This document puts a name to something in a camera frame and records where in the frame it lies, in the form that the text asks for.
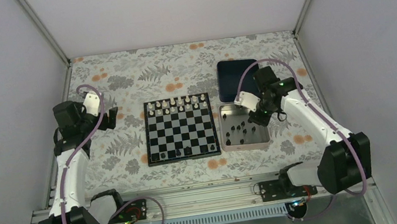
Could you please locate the black chess piece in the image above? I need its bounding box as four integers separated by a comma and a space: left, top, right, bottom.
184, 146, 192, 156

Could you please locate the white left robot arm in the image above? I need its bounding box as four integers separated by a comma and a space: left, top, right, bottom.
38, 92, 127, 224

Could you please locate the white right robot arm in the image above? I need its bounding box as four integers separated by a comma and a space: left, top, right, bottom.
234, 66, 372, 198

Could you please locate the white chess piece row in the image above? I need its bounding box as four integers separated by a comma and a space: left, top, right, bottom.
143, 93, 211, 118

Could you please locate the metal tin tray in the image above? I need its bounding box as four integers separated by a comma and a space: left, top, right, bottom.
218, 103, 271, 152

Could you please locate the dark blue tin lid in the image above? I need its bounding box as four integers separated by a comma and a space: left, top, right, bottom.
217, 59, 260, 103

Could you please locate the floral patterned table mat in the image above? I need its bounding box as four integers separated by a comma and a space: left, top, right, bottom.
69, 31, 322, 197

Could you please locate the black white chessboard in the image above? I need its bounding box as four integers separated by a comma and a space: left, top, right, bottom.
144, 107, 221, 167

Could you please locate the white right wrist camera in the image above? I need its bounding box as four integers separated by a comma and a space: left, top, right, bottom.
234, 91, 260, 112

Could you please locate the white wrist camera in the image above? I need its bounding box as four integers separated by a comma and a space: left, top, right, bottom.
234, 91, 260, 112
83, 91, 101, 117

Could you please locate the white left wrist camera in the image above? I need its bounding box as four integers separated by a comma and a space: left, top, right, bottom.
83, 91, 101, 117

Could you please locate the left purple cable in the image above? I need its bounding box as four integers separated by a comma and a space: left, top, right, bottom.
42, 82, 124, 224

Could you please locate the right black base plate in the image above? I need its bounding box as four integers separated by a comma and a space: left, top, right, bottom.
257, 179, 317, 202

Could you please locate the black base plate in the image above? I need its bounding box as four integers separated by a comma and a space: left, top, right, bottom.
257, 179, 317, 202
108, 199, 147, 224

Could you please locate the aluminium rail frame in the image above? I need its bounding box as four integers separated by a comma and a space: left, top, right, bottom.
23, 156, 377, 224

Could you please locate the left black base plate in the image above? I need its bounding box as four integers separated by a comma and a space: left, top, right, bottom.
108, 199, 147, 224

